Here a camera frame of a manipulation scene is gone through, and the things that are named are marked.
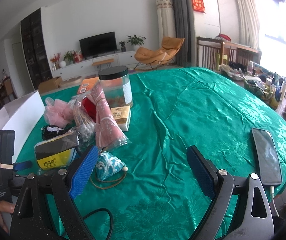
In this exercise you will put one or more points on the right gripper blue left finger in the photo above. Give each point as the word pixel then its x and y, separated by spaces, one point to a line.
pixel 80 171

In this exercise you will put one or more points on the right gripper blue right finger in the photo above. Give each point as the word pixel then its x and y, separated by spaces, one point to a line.
pixel 203 170

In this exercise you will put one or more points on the blue wave pattern pouch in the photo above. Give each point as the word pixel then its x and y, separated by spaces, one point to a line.
pixel 108 165

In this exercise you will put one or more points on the wet wipes pack yellow black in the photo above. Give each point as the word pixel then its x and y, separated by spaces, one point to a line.
pixel 57 152

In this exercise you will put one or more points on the cotton swabs plastic bag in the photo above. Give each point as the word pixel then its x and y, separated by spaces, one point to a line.
pixel 85 125

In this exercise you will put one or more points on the black lace hair net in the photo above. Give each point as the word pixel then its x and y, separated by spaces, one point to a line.
pixel 51 131

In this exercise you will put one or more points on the pink mesh bath sponge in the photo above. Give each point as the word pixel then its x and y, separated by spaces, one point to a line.
pixel 58 112

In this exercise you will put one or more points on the red yarn ball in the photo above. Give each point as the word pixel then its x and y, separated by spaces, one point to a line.
pixel 90 108

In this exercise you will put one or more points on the tissue pack yellow brown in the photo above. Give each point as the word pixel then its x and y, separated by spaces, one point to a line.
pixel 122 116

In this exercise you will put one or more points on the person's left hand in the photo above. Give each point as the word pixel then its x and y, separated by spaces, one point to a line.
pixel 5 207

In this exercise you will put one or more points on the green satin tablecloth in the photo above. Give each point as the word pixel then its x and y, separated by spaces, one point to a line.
pixel 172 110

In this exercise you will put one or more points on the orange book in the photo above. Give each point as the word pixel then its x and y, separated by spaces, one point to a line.
pixel 87 84

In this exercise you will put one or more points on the cardboard box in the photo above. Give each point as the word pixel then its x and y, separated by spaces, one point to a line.
pixel 49 85

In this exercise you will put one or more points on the clear jar with black lid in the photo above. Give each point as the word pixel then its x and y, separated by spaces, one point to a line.
pixel 116 85

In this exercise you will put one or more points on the white tv cabinet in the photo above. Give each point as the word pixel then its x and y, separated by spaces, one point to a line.
pixel 91 67

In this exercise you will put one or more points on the small wooden bench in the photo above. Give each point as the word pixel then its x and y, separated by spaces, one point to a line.
pixel 99 64

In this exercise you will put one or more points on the white round vase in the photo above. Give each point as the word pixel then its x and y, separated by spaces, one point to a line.
pixel 62 64

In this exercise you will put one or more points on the red flower arrangement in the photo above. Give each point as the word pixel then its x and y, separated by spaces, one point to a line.
pixel 55 60

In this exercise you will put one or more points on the green plant with red decoration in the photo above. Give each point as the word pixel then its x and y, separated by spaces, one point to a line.
pixel 72 57

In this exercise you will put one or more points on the wooden slatted bench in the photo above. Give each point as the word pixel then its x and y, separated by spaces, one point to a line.
pixel 211 53

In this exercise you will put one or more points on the orange lounge chair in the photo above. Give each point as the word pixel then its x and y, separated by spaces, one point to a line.
pixel 170 46

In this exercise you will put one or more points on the black television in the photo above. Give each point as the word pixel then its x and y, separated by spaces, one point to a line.
pixel 99 44

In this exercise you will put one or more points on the dark bookshelf cabinet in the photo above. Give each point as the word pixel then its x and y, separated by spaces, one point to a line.
pixel 34 48

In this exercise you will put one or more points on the small potted plant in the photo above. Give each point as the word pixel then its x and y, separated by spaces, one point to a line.
pixel 123 46

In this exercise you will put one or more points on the potted green plant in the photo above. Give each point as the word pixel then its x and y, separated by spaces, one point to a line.
pixel 136 41

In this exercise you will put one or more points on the white standing air conditioner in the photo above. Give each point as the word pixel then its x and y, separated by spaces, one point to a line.
pixel 165 15

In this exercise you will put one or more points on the grey curtain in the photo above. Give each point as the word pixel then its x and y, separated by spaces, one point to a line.
pixel 184 29

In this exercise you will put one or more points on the white sheer curtain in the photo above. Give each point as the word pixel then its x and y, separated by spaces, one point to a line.
pixel 249 17

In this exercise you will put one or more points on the red wall hanging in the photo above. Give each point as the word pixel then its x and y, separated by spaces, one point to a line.
pixel 198 6

